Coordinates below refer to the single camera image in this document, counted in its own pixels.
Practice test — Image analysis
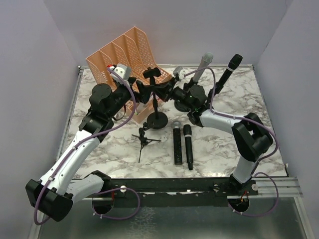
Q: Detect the black microphone stand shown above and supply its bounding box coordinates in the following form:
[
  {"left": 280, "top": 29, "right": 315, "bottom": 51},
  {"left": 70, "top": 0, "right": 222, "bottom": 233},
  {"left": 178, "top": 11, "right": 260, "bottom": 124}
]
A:
[
  {"left": 205, "top": 80, "right": 224, "bottom": 106},
  {"left": 143, "top": 67, "right": 168, "bottom": 129},
  {"left": 174, "top": 77, "right": 197, "bottom": 113}
]

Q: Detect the black microphone grey band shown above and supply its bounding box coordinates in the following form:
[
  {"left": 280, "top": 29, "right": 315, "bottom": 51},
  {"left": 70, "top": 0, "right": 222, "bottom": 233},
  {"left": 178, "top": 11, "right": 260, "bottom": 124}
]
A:
[{"left": 216, "top": 54, "right": 243, "bottom": 89}]

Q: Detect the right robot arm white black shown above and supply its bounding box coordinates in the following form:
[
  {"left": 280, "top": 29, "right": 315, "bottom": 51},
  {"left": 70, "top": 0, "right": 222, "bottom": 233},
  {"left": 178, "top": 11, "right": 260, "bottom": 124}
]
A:
[{"left": 154, "top": 79, "right": 273, "bottom": 191}]

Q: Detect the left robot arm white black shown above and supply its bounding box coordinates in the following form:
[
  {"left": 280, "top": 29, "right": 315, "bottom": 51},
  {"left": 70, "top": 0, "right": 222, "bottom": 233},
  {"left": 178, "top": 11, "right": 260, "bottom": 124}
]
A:
[{"left": 25, "top": 77, "right": 142, "bottom": 226}]

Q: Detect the small black tripod stand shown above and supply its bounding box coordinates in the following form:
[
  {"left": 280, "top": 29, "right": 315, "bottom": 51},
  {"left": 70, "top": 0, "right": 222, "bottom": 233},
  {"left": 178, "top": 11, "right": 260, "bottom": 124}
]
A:
[{"left": 132, "top": 122, "right": 161, "bottom": 163}]

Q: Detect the peach plastic file organizer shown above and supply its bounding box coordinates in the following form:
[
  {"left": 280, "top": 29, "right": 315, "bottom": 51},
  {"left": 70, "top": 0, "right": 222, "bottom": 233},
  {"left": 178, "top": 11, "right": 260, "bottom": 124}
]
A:
[{"left": 86, "top": 27, "right": 171, "bottom": 123}]

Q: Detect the black microphone silver grille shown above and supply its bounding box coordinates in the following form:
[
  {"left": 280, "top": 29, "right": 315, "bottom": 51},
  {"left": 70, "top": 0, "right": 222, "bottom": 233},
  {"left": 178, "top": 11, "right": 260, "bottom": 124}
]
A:
[{"left": 172, "top": 120, "right": 182, "bottom": 165}]

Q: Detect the black microphone white band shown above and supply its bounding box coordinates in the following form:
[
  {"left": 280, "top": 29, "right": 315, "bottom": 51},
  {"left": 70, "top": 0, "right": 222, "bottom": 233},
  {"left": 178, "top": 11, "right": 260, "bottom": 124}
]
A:
[{"left": 183, "top": 124, "right": 193, "bottom": 170}]

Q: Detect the black mounting base bar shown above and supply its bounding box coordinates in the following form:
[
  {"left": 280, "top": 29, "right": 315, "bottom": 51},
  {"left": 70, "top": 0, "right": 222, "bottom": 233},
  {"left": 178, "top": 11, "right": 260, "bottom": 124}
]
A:
[{"left": 82, "top": 174, "right": 260, "bottom": 209}]

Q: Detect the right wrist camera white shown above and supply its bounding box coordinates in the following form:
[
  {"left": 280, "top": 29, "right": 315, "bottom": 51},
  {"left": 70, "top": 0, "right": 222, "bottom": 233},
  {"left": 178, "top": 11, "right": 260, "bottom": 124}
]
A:
[{"left": 173, "top": 66, "right": 185, "bottom": 80}]

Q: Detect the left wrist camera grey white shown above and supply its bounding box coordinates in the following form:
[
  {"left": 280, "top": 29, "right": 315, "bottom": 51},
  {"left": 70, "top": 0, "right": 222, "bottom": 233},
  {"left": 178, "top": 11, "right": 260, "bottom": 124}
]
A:
[{"left": 109, "top": 63, "right": 132, "bottom": 80}]

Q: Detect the aluminium frame rail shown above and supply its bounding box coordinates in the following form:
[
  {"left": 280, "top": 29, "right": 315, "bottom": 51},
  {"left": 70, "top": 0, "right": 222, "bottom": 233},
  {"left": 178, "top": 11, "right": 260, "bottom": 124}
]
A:
[{"left": 27, "top": 66, "right": 86, "bottom": 239}]

